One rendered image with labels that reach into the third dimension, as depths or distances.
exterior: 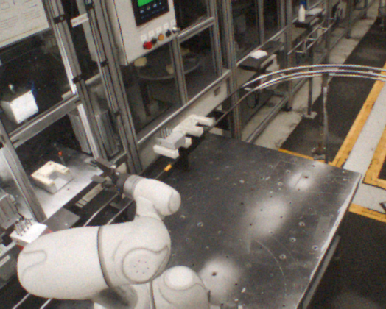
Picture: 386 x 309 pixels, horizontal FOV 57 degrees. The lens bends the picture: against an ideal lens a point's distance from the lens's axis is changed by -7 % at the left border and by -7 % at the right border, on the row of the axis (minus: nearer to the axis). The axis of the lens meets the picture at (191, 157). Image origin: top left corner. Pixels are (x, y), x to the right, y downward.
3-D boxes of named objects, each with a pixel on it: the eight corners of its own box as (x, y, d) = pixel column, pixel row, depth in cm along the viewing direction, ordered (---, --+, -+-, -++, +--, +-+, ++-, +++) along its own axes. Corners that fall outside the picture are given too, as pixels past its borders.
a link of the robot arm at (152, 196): (135, 176, 131) (127, 212, 132) (171, 189, 123) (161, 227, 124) (154, 176, 140) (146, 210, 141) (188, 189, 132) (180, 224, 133)
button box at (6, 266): (5, 282, 135) (-9, 263, 128) (-5, 273, 139) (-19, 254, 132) (21, 268, 140) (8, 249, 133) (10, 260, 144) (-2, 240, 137)
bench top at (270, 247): (214, 475, 102) (213, 471, 100) (14, 306, 157) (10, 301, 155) (361, 179, 195) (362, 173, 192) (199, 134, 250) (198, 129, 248)
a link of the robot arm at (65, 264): (163, 324, 134) (105, 334, 133) (156, 282, 142) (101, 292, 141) (107, 287, 67) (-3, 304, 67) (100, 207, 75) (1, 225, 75)
